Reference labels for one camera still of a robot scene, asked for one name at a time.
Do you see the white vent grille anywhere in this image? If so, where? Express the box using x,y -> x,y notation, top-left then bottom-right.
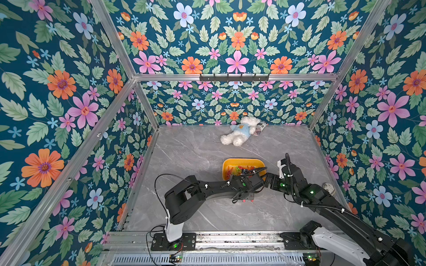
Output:
112,253 -> 306,266

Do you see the aluminium corner post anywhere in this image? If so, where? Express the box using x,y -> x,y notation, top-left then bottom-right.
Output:
308,0 -> 392,132
91,0 -> 159,131

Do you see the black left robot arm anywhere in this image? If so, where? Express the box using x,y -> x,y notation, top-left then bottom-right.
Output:
160,167 -> 267,243

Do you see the aluminium corner post left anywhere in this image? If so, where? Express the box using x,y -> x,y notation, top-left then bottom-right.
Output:
91,0 -> 159,131

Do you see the black hook rail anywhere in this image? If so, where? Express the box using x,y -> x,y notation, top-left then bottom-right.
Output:
199,74 -> 270,83

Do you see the aluminium corner post right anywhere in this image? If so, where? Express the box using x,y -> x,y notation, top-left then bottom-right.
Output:
308,0 -> 392,132

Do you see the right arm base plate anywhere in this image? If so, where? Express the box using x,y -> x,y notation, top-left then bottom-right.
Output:
279,232 -> 317,250

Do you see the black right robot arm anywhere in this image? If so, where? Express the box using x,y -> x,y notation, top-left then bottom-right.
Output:
263,154 -> 415,266

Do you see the yellow plastic storage box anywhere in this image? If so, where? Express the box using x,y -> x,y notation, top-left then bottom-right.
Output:
222,158 -> 267,181

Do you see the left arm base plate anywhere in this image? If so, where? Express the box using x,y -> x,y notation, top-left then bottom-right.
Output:
150,233 -> 197,251

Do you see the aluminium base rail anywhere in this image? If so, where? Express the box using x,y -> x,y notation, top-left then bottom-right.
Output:
103,231 -> 319,252

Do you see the flag print pouch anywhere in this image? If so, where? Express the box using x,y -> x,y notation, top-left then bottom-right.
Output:
253,121 -> 267,136

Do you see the white plush teddy bear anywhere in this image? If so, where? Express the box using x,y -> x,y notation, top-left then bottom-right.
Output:
220,116 -> 261,146

